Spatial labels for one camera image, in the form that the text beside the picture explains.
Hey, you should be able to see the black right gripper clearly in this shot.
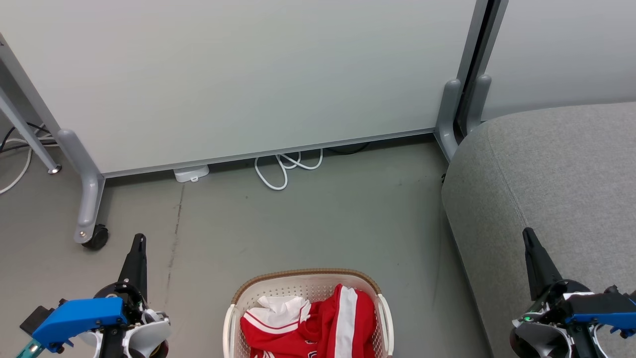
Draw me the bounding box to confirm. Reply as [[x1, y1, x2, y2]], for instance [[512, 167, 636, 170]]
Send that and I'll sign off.
[[523, 228, 593, 324]]

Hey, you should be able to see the grey metal table leg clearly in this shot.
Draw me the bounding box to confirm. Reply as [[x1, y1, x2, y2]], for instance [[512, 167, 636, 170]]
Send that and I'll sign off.
[[0, 89, 63, 175]]

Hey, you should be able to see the narrow white partition panel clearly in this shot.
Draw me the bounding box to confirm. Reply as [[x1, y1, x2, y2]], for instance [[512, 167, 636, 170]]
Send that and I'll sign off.
[[479, 0, 636, 121]]

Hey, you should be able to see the grey partition leg with caster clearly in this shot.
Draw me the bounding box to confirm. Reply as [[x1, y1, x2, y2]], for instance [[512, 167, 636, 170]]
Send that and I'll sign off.
[[56, 129, 106, 244]]

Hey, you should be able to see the grey partition foot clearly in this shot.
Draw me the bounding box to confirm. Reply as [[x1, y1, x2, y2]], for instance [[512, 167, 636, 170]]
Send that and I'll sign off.
[[435, 79, 463, 162], [466, 75, 492, 136]]

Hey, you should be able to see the looped white cable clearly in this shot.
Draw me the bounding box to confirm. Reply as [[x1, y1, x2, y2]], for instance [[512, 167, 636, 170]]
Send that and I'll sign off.
[[254, 149, 324, 191]]

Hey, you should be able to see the white power adapter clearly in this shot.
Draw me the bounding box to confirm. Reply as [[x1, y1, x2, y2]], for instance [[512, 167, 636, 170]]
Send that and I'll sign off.
[[173, 165, 210, 183]]

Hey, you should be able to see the large white partition panel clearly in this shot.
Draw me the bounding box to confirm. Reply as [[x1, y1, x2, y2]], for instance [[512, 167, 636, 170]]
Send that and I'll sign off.
[[0, 0, 490, 179]]

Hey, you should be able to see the red white trimmed jersey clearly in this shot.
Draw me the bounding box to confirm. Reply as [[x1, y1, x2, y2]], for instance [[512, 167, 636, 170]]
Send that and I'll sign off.
[[240, 295, 318, 358]]

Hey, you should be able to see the black caster wheel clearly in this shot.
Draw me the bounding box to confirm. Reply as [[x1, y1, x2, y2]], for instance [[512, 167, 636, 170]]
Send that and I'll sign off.
[[82, 224, 109, 251]]

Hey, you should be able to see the thin black floor cable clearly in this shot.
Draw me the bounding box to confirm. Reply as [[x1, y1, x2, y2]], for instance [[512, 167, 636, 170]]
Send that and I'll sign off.
[[0, 122, 58, 152]]

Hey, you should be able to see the long white floor cable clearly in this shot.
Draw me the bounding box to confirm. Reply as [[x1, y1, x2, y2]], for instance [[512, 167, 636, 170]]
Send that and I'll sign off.
[[0, 134, 50, 194]]

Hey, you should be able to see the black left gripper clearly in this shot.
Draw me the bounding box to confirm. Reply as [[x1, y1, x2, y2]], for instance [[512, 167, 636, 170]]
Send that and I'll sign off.
[[95, 233, 149, 324]]

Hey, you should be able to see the grey fabric sofa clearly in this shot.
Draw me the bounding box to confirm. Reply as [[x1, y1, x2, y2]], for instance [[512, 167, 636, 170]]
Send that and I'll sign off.
[[441, 102, 636, 358]]

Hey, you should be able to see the teal left camera connector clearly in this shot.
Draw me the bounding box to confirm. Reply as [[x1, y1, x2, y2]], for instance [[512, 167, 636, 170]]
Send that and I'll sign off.
[[16, 338, 43, 358]]

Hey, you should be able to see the red garment with wide stripe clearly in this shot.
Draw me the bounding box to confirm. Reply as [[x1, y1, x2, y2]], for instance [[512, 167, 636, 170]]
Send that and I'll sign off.
[[297, 284, 377, 358]]

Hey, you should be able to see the cream perforated laundry basket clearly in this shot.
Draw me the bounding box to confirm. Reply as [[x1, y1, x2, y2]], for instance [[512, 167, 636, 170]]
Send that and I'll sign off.
[[223, 269, 395, 358]]

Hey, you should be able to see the black cable under partition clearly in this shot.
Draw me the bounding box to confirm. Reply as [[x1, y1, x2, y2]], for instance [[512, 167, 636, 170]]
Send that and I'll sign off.
[[325, 142, 371, 155]]

